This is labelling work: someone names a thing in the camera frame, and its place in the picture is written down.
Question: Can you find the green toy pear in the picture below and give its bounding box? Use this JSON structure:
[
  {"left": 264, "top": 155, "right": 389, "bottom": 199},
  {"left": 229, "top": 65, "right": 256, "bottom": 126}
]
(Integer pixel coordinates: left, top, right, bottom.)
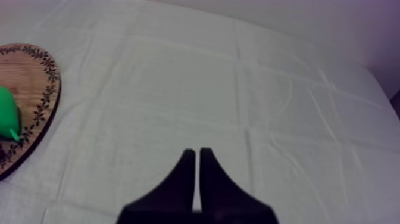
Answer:
[{"left": 0, "top": 86, "right": 23, "bottom": 142}]

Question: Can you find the round wooden board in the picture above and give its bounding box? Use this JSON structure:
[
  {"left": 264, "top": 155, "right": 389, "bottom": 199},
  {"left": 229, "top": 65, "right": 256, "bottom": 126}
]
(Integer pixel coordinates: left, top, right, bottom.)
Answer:
[{"left": 0, "top": 43, "right": 63, "bottom": 182}]

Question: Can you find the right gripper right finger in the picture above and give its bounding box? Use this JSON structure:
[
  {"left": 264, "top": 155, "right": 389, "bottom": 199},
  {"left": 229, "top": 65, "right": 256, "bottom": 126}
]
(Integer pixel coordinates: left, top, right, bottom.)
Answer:
[{"left": 196, "top": 147, "right": 280, "bottom": 224}]

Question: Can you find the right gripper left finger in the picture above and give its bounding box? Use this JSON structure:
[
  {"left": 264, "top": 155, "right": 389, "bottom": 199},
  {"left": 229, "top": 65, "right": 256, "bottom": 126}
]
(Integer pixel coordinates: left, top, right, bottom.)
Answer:
[{"left": 116, "top": 148, "right": 196, "bottom": 224}]

